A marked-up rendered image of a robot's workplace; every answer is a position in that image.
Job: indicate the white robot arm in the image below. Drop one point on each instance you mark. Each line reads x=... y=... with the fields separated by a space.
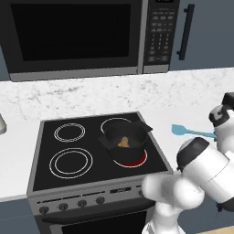
x=198 y=176

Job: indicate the orange sweet potato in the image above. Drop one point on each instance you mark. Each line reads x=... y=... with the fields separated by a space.
x=124 y=142

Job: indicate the black cooking pot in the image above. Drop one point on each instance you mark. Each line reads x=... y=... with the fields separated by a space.
x=131 y=152

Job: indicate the blue spatula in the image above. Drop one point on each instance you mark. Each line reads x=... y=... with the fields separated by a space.
x=179 y=129

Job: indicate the black glass hob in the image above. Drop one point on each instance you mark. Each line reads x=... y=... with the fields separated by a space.
x=91 y=170

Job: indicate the black oven knob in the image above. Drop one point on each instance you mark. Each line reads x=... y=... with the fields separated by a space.
x=140 y=193
x=44 y=210
x=63 y=207
x=100 y=200
x=82 y=203

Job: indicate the black and silver microwave oven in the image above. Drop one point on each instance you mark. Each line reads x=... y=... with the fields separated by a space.
x=76 y=33

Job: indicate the grey rounded object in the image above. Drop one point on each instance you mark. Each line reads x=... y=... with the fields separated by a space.
x=2 y=125

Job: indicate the blue-grey base cupboard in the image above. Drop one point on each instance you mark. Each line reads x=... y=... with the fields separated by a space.
x=210 y=218
x=15 y=218

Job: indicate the blue-grey wall cupboard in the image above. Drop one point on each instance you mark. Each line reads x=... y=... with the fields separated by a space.
x=3 y=67

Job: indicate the blue-grey wall cupboard door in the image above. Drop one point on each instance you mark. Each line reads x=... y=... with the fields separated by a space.
x=210 y=33

